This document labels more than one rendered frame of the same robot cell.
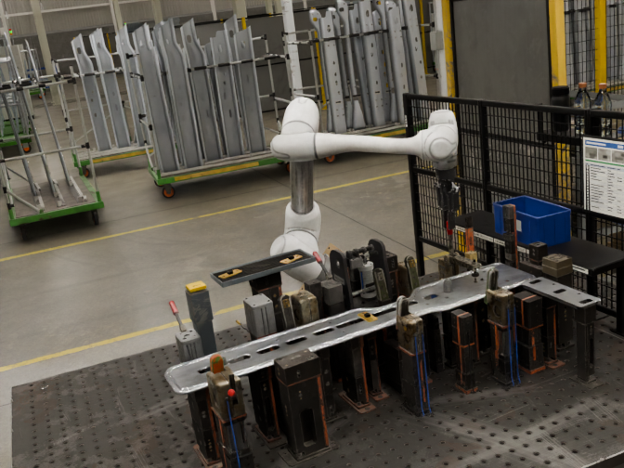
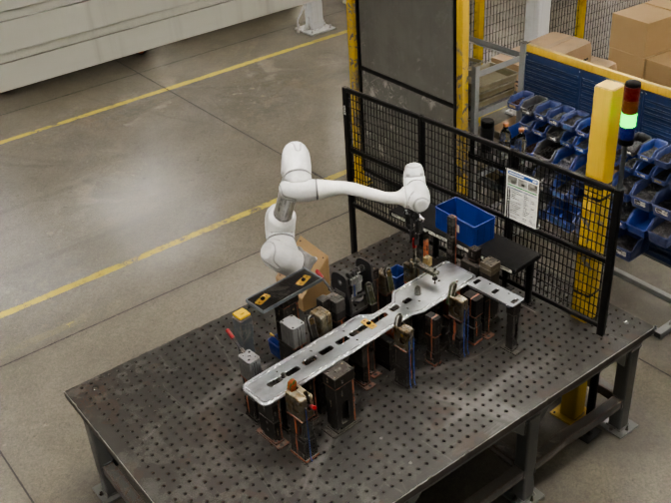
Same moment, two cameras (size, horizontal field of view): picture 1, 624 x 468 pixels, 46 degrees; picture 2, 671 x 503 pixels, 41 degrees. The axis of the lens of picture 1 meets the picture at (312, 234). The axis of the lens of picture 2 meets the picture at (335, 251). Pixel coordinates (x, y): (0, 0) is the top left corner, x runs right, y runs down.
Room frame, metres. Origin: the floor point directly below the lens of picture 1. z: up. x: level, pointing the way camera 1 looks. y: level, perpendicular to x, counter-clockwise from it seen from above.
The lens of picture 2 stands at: (-0.91, 0.92, 3.63)
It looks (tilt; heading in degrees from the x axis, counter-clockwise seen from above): 33 degrees down; 344
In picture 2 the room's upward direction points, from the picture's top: 4 degrees counter-clockwise
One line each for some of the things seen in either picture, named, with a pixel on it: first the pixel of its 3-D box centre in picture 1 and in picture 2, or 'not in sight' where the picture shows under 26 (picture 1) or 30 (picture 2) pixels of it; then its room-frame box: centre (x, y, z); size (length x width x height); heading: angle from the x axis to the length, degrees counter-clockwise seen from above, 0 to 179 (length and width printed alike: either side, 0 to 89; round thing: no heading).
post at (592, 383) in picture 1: (585, 343); (512, 325); (2.25, -0.87, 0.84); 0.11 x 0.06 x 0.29; 24
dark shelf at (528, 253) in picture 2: (528, 238); (461, 233); (2.90, -0.89, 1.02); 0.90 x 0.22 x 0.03; 24
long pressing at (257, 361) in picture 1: (363, 320); (366, 326); (2.33, -0.14, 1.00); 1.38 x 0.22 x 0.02; 114
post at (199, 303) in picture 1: (206, 345); (247, 352); (2.45, 0.43, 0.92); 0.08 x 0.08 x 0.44; 24
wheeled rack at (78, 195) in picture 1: (39, 145); not in sight; (8.70, 3.04, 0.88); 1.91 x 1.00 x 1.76; 21
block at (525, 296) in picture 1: (527, 331); (471, 317); (2.40, -0.72, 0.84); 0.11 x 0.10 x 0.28; 24
